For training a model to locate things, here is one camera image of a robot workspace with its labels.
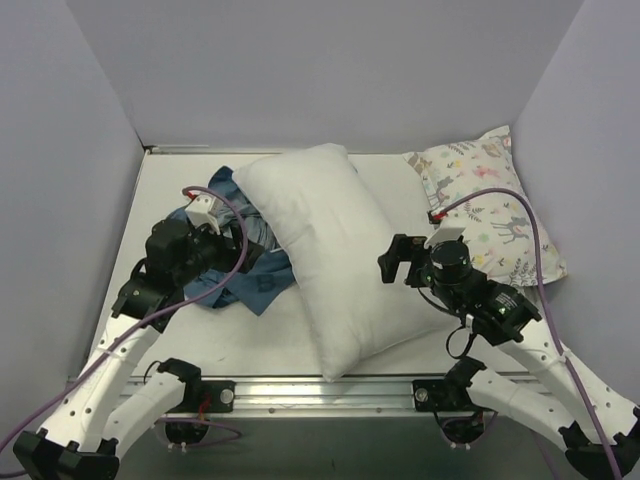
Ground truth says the blue letter-print pillowcase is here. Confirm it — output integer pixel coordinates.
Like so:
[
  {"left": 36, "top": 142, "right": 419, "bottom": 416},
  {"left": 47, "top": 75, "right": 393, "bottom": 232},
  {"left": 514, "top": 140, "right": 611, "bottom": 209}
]
[{"left": 184, "top": 166, "right": 295, "bottom": 316}]

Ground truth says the white pillow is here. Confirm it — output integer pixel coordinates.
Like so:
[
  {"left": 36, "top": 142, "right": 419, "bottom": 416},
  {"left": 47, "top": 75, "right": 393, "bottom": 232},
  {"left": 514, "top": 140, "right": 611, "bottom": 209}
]
[{"left": 233, "top": 144, "right": 453, "bottom": 381}]

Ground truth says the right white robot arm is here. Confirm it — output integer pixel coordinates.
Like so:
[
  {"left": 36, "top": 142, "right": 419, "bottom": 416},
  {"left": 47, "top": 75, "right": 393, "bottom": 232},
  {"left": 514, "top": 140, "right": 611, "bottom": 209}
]
[{"left": 378, "top": 234, "right": 639, "bottom": 479}]

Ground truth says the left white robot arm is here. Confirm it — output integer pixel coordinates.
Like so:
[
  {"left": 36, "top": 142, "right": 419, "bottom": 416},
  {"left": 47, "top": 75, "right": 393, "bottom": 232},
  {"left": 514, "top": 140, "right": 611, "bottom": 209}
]
[{"left": 12, "top": 219, "right": 257, "bottom": 479}]

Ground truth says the floral deer-print pillow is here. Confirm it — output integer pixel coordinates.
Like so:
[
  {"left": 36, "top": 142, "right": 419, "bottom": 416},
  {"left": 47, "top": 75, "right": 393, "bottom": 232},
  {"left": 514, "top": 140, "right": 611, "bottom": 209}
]
[{"left": 402, "top": 125, "right": 568, "bottom": 287}]

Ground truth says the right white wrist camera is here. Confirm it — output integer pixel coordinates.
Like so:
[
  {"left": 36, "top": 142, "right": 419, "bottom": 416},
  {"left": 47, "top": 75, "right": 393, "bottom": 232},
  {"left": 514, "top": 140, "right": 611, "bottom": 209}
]
[{"left": 424, "top": 224, "right": 465, "bottom": 249}]

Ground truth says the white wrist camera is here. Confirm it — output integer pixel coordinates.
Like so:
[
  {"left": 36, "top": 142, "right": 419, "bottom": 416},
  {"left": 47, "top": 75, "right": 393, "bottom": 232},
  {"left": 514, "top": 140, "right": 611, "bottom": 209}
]
[
  {"left": 185, "top": 193, "right": 223, "bottom": 235},
  {"left": 424, "top": 224, "right": 465, "bottom": 249}
]

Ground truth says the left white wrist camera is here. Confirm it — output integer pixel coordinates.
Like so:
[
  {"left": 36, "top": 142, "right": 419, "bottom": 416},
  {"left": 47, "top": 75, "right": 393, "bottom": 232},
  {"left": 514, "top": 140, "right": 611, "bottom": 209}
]
[{"left": 185, "top": 193, "right": 223, "bottom": 235}]

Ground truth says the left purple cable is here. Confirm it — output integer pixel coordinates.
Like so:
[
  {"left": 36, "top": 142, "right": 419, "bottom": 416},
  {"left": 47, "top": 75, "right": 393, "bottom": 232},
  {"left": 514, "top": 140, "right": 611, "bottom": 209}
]
[{"left": 0, "top": 185, "right": 250, "bottom": 449}]

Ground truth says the purple cable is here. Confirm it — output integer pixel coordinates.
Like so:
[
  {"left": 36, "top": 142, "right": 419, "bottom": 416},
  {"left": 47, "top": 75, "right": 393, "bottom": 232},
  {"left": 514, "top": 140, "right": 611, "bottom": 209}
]
[
  {"left": 0, "top": 185, "right": 250, "bottom": 449},
  {"left": 429, "top": 188, "right": 624, "bottom": 480}
]

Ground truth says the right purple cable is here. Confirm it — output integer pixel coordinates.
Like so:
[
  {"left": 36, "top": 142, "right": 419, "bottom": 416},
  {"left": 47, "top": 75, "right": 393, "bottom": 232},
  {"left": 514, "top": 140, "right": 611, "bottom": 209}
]
[{"left": 429, "top": 188, "right": 624, "bottom": 480}]

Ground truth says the rear aluminium rail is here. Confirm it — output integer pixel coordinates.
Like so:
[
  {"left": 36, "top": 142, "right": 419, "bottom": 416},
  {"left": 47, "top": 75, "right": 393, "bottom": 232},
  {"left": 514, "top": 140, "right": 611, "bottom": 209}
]
[{"left": 146, "top": 145, "right": 213, "bottom": 155}]

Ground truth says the aluminium rail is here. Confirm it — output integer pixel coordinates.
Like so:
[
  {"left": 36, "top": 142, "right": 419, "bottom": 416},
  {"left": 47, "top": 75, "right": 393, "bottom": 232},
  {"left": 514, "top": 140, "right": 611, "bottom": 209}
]
[
  {"left": 146, "top": 145, "right": 213, "bottom": 155},
  {"left": 67, "top": 375, "right": 551, "bottom": 416}
]

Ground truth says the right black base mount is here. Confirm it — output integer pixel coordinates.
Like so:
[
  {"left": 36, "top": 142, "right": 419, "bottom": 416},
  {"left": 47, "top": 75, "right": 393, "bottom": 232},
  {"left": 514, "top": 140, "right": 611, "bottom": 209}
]
[{"left": 412, "top": 379, "right": 476, "bottom": 414}]

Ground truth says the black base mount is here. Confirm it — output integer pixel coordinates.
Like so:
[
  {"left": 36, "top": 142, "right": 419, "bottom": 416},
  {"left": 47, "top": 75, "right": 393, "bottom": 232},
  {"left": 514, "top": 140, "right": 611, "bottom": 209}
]
[
  {"left": 197, "top": 380, "right": 236, "bottom": 414},
  {"left": 412, "top": 379, "right": 476, "bottom": 414}
]

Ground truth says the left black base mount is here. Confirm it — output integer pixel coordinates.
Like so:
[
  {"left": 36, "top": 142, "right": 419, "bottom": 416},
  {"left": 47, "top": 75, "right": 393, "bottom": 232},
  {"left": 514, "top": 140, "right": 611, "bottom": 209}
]
[{"left": 197, "top": 380, "right": 236, "bottom": 414}]

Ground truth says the front aluminium rail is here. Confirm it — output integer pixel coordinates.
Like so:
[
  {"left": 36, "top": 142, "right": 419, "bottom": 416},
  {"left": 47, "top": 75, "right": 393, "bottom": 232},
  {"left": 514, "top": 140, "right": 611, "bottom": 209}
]
[{"left": 67, "top": 375, "right": 551, "bottom": 416}]

